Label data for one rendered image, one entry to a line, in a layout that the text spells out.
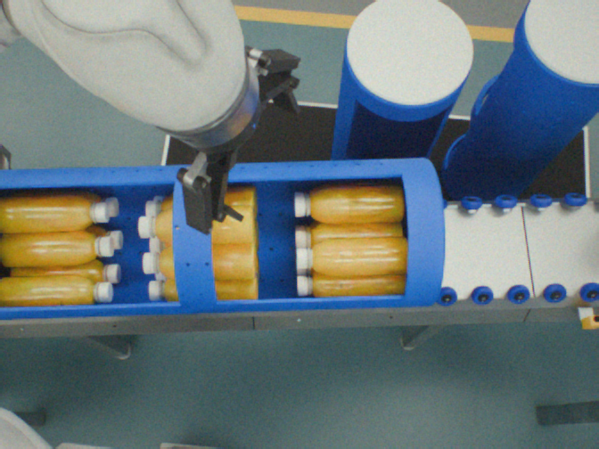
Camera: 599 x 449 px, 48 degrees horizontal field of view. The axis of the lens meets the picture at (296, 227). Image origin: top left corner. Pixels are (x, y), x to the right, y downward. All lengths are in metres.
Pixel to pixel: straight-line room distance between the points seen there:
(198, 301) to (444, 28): 0.82
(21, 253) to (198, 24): 1.03
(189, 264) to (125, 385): 1.27
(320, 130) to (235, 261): 1.26
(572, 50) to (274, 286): 0.83
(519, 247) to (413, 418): 0.99
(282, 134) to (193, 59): 2.01
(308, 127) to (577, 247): 1.17
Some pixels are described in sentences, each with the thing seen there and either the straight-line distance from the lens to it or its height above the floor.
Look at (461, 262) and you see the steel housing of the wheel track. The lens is 1.48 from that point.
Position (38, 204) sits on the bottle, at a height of 1.14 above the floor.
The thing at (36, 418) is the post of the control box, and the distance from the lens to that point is 2.40.
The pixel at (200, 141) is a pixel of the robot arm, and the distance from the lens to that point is 0.51.
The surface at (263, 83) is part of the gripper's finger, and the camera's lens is 0.66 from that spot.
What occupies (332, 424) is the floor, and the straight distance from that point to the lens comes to 2.33.
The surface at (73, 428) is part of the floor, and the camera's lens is 2.44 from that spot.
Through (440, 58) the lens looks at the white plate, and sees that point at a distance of 1.54.
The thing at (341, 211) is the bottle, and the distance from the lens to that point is 1.25.
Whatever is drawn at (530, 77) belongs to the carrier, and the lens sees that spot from 1.65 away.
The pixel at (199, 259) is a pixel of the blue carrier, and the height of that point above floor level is 1.21.
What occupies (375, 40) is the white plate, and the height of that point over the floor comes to 1.04.
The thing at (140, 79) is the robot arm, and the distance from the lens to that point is 0.39.
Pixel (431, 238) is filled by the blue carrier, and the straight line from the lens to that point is 1.17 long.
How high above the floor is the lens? 2.32
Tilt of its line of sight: 73 degrees down
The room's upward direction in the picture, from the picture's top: straight up
